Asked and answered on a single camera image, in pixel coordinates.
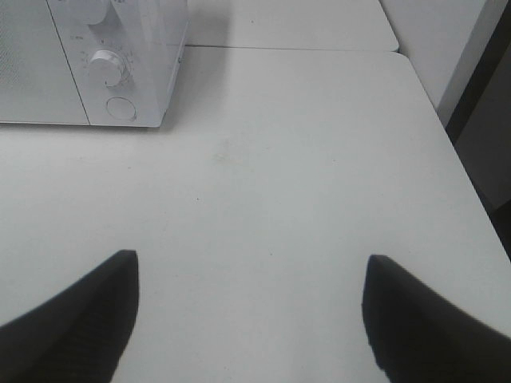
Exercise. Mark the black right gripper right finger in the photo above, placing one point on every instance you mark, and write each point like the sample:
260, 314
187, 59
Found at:
416, 335

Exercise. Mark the white microwave door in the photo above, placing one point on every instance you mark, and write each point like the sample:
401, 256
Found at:
37, 86

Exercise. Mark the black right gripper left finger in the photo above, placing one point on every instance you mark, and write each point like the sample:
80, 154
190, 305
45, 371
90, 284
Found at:
80, 334

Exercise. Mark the white microwave oven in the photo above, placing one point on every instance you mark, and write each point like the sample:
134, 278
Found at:
149, 36

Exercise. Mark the white microwave knob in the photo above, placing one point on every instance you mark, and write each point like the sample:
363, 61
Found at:
91, 12
106, 68

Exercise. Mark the white round door-release button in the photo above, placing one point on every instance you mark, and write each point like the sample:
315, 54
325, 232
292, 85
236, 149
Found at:
121, 108

